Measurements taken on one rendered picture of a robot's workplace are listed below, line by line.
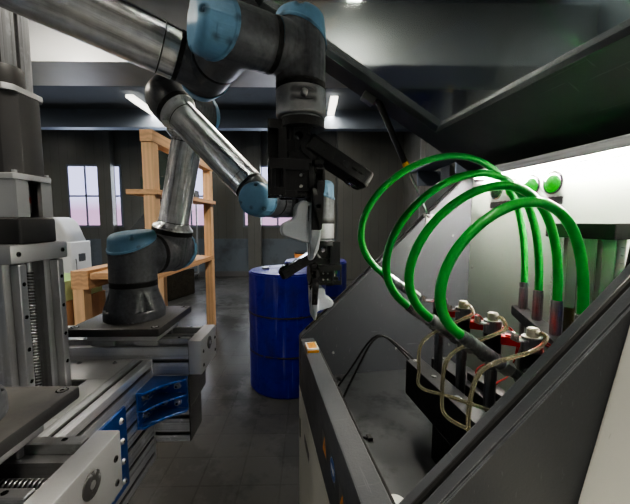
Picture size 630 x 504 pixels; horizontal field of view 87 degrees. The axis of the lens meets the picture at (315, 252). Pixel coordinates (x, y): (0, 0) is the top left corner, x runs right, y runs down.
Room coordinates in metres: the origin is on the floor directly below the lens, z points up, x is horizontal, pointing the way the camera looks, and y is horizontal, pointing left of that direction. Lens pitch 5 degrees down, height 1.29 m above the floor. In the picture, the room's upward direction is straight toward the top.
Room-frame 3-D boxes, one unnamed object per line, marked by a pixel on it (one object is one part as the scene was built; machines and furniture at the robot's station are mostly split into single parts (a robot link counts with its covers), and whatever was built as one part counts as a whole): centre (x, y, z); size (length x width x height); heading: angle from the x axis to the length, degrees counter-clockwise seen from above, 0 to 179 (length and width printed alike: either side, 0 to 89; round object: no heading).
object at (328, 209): (0.87, -0.01, 1.34); 0.09 x 0.08 x 0.11; 73
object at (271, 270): (2.92, 0.11, 0.47); 1.27 x 0.78 x 0.93; 174
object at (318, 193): (0.50, 0.00, 1.32); 0.05 x 0.02 x 0.09; 10
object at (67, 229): (6.11, 4.67, 0.69); 0.75 x 0.61 x 1.39; 89
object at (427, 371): (0.57, -0.29, 0.91); 0.34 x 0.10 x 0.15; 10
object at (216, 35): (0.48, 0.12, 1.54); 0.11 x 0.11 x 0.08; 33
